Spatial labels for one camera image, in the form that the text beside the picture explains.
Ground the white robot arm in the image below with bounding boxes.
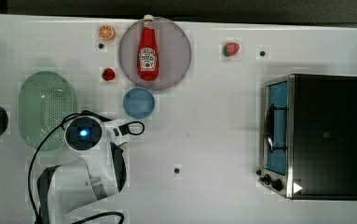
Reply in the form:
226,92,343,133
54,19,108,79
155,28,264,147
37,111,130,224

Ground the blue bowl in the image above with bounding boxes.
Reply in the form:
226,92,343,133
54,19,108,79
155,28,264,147
123,87,156,119

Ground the grey round plate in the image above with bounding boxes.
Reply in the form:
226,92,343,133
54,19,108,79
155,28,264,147
118,17,191,91

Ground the red ketchup bottle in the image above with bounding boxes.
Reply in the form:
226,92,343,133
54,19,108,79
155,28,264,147
137,14,159,81

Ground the red tomato toy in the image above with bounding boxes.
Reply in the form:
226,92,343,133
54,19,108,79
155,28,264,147
102,68,116,81

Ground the strawberry toy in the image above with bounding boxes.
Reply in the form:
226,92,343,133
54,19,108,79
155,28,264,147
222,42,240,57

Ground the orange slice toy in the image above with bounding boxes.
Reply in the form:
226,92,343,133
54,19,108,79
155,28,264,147
98,25,116,41

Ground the green oval colander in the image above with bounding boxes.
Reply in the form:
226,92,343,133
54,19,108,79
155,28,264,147
19,71,77,149

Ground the black toaster oven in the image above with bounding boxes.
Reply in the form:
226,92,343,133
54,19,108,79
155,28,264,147
256,74,357,201

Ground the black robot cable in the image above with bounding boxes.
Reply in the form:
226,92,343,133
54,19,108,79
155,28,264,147
27,112,145,224

